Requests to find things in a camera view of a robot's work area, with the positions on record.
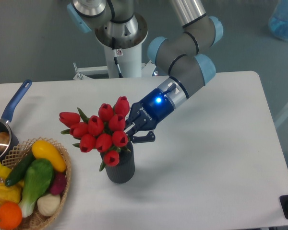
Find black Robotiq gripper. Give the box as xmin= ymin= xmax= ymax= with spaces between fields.
xmin=125 ymin=88 xmax=174 ymax=143

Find woven wicker basket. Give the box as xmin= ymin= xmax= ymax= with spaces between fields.
xmin=0 ymin=138 xmax=72 ymax=230

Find purple red onion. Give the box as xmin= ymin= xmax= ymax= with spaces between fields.
xmin=49 ymin=172 xmax=67 ymax=195

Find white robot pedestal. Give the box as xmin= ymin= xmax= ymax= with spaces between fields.
xmin=95 ymin=13 xmax=148 ymax=78

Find green bok choy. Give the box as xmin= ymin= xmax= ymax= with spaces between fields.
xmin=19 ymin=159 xmax=54 ymax=218

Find yellow squash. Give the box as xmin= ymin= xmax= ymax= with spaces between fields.
xmin=32 ymin=140 xmax=67 ymax=173

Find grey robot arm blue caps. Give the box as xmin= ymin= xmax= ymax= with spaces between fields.
xmin=67 ymin=0 xmax=223 ymax=143

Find small yellow pepper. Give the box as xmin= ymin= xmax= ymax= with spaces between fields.
xmin=0 ymin=162 xmax=12 ymax=180

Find white garlic bulb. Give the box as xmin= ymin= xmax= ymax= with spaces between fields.
xmin=37 ymin=194 xmax=61 ymax=217

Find yellow gourd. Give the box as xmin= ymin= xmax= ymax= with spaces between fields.
xmin=0 ymin=183 xmax=22 ymax=206

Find blue handled saucepan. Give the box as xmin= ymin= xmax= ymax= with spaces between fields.
xmin=0 ymin=80 xmax=32 ymax=161

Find dark green cucumber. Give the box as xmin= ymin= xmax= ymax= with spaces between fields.
xmin=5 ymin=151 xmax=35 ymax=187

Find dark grey ribbed vase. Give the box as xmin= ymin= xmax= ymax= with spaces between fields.
xmin=100 ymin=142 xmax=135 ymax=184

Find orange fruit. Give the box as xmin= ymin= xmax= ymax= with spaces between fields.
xmin=0 ymin=202 xmax=23 ymax=230

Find blue translucent plastic bag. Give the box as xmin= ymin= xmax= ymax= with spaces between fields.
xmin=268 ymin=0 xmax=288 ymax=41

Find white metal base frame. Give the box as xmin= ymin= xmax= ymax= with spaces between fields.
xmin=73 ymin=61 xmax=159 ymax=80

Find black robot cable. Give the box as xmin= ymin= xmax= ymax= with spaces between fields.
xmin=111 ymin=37 xmax=123 ymax=78

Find red tulip bouquet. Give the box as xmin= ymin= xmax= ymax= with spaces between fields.
xmin=59 ymin=96 xmax=131 ymax=171

